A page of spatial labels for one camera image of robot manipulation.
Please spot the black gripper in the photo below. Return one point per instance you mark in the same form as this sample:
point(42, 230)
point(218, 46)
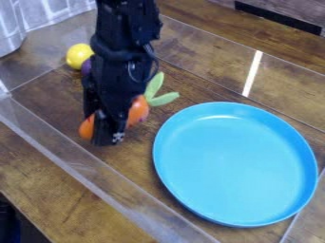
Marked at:
point(117, 79)

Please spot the yellow toy lemon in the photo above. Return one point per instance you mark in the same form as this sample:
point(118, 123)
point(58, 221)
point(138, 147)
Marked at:
point(76, 55)

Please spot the orange toy carrot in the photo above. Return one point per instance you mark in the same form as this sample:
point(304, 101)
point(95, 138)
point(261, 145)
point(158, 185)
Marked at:
point(139, 110)

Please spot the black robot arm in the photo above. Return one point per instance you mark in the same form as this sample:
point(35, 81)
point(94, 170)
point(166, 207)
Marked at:
point(127, 23)

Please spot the blue plastic plate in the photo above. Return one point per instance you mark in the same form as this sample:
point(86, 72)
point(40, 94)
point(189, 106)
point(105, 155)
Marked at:
point(237, 165)

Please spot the white grey curtain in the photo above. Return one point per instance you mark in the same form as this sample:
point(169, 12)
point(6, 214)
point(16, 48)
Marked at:
point(26, 15)

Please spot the purple toy eggplant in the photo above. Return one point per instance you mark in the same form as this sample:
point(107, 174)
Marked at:
point(86, 67)

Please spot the clear acrylic enclosure wall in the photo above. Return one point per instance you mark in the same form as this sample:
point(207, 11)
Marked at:
point(90, 194)

